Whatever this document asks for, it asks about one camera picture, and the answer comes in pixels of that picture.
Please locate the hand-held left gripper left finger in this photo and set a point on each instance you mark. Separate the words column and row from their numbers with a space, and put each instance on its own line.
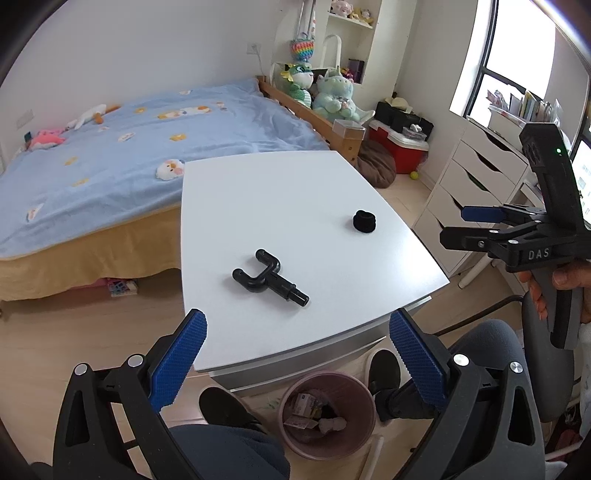
column 178, row 360

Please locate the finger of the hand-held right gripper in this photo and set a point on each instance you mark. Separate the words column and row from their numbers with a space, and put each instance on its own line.
column 466, row 239
column 482, row 213

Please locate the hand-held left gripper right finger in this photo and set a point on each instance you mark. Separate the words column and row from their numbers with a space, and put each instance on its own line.
column 418, row 360

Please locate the pink trash bin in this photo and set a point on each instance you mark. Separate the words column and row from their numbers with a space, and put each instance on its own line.
column 358, row 404

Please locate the tissue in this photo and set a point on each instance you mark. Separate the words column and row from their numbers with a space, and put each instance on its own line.
column 332, row 423

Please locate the small printed card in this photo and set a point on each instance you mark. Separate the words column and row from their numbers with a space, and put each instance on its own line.
column 298, row 421

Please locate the person's right hand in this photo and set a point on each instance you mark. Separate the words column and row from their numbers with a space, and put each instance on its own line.
column 579, row 281

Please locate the computer monitor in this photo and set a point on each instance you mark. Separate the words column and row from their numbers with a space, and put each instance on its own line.
column 584, row 180

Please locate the white drawer cabinet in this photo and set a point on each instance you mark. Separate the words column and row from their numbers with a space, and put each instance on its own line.
column 466, row 184

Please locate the person's right black shoe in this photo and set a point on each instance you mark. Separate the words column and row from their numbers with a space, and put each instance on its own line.
column 383, row 369

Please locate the person's black shoe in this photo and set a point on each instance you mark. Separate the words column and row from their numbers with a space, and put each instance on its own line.
column 383, row 369
column 221, row 406

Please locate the person's right leg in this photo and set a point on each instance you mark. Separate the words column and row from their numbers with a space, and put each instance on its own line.
column 401, row 401

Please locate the person's leg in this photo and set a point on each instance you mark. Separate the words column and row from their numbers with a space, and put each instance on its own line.
column 401, row 401
column 231, row 454

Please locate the person's left black shoe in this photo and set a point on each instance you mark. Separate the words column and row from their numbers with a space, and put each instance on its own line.
column 221, row 406

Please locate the grey office chair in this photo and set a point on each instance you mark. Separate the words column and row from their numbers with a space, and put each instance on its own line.
column 498, row 350

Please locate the colourful toy box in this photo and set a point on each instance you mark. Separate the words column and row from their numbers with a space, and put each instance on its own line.
column 122, row 288

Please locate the red cooler box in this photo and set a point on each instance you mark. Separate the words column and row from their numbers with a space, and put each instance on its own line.
column 406, row 159

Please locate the white drawer table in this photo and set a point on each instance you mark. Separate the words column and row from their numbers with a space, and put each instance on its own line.
column 323, row 355

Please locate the row of books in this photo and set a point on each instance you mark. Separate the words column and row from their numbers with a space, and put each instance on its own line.
column 531, row 106

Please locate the person's left leg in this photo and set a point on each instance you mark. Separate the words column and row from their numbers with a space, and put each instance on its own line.
column 231, row 454

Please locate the black round cap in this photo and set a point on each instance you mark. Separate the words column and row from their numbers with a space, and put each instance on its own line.
column 356, row 221

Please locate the brown cushion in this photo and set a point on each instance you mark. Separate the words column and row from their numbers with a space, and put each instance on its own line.
column 378, row 164

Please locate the black forked attachment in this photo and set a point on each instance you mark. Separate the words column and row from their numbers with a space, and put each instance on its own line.
column 263, row 277

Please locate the yellow bed skirt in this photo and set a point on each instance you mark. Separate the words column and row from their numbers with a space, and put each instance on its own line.
column 92, row 258

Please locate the black bag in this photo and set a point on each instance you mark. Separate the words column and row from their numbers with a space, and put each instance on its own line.
column 392, row 113

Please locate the window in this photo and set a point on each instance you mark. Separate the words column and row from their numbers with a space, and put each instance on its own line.
column 521, row 46

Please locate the clear plastic box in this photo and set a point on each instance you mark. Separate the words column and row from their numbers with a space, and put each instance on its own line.
column 348, row 127

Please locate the teal plush toy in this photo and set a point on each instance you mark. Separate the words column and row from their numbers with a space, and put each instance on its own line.
column 332, row 90

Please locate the bed with blue blanket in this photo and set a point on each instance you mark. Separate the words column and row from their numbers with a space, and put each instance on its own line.
column 138, row 152

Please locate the green dragon plush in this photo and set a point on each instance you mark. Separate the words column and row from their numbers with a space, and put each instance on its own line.
column 300, row 76

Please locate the row of small plush toys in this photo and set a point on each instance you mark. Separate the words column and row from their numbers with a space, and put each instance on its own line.
column 351, row 11

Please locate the rainbow crochet bag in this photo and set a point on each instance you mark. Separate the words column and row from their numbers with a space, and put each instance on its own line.
column 302, row 50

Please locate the pink plush toy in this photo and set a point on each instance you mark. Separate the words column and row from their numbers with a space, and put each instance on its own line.
column 46, row 138

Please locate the white goose plush toy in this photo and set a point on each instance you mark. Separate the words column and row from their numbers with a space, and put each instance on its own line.
column 87, row 117

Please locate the wooden bed frame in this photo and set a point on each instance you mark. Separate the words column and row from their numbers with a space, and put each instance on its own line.
column 346, row 147

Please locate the black picture frame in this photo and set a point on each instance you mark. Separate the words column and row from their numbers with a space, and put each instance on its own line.
column 356, row 71

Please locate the white wall shelf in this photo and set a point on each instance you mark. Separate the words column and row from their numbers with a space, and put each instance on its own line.
column 376, row 46

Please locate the white metal loop frame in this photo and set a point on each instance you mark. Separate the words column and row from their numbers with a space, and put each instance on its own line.
column 338, row 50

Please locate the white wall outlet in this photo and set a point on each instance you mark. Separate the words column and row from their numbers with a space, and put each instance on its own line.
column 255, row 47

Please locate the white wall switch plate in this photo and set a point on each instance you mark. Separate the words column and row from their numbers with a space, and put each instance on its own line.
column 25, row 119

